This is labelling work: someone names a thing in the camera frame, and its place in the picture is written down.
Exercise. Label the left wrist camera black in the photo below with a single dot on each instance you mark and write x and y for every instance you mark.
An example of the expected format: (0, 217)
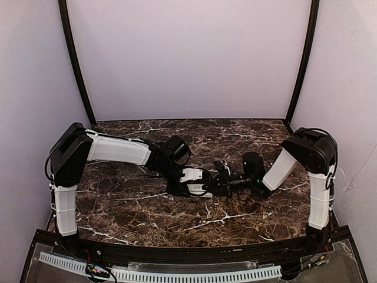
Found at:
(194, 174)

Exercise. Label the black front rail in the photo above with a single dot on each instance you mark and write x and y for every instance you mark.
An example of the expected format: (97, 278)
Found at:
(272, 252)

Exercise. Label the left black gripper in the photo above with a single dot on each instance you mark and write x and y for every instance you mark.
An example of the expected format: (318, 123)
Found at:
(176, 187)

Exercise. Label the left black frame post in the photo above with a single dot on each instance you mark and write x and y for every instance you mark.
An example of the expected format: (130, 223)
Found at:
(69, 39)

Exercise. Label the grey slotted cable duct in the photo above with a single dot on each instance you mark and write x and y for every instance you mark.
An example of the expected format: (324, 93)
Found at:
(143, 272)

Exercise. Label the white remote control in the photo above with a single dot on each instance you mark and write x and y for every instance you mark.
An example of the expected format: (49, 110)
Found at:
(195, 190)

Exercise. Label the black frame post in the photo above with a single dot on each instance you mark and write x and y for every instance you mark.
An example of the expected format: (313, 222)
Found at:
(310, 33)
(69, 39)

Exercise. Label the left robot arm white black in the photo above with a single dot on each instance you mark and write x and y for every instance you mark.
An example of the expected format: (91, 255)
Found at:
(66, 161)

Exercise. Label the right black frame post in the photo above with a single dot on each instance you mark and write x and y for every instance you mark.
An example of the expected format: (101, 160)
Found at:
(310, 33)

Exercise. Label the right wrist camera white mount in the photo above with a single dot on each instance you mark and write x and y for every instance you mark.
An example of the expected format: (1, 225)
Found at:
(222, 167)

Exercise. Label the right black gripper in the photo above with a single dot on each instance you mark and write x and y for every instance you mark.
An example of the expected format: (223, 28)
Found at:
(228, 180)

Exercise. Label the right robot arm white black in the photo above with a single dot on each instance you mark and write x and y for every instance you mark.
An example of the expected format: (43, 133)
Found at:
(312, 148)

